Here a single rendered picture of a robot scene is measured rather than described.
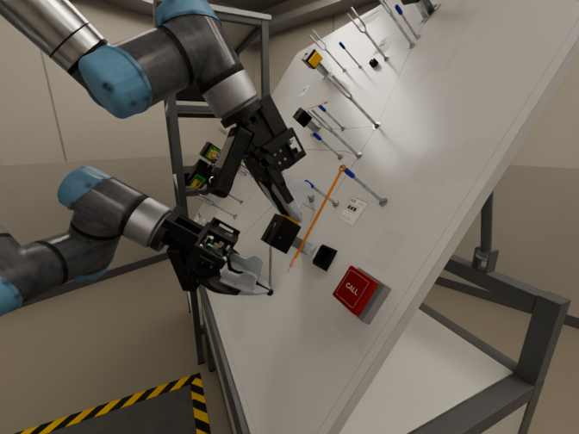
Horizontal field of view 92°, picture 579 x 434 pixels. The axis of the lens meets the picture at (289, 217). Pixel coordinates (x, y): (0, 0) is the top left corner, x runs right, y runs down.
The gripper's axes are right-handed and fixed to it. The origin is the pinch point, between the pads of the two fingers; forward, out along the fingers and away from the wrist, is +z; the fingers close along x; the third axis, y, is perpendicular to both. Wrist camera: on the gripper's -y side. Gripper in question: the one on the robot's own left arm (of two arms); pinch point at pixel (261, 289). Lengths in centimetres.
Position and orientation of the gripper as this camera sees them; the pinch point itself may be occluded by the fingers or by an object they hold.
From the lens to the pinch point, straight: 53.2
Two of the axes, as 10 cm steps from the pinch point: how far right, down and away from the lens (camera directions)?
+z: 8.5, 5.0, 1.6
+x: 2.1, -6.1, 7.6
